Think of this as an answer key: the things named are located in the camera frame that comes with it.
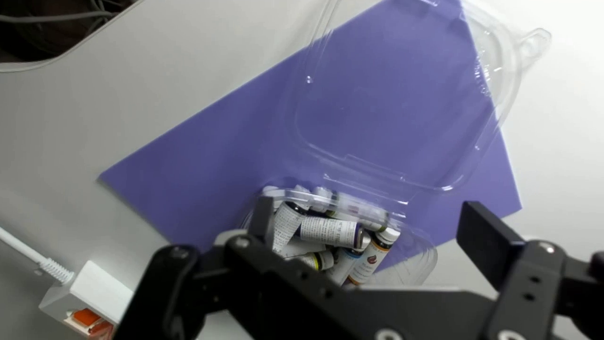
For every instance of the white power strip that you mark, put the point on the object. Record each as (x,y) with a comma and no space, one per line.
(95,292)

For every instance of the purple rectangular mat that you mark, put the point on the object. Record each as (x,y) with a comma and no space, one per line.
(220,164)

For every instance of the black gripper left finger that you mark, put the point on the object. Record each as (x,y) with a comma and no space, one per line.
(176,285)

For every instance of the small white labelled tube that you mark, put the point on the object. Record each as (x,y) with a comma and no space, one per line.
(327,230)
(373,258)
(286,228)

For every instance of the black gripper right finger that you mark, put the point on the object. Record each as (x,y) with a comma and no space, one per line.
(529,285)

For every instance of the clear plastic clamshell container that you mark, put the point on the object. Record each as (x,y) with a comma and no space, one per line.
(390,115)

